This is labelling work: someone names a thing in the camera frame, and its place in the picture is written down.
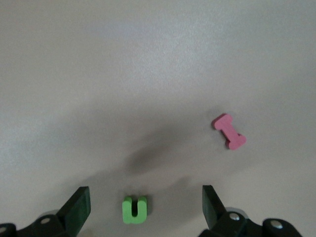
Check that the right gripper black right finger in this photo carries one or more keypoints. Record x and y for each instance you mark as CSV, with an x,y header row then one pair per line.
x,y
222,224

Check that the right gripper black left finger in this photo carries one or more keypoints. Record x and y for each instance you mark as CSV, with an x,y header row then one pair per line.
x,y
71,217

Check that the green letter u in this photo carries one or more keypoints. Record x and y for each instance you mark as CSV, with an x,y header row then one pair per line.
x,y
134,219

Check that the red letter I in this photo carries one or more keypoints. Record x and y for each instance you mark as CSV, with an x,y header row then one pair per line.
x,y
229,132

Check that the brown table cover sheet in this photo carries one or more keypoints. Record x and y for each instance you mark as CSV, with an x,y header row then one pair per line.
x,y
98,74

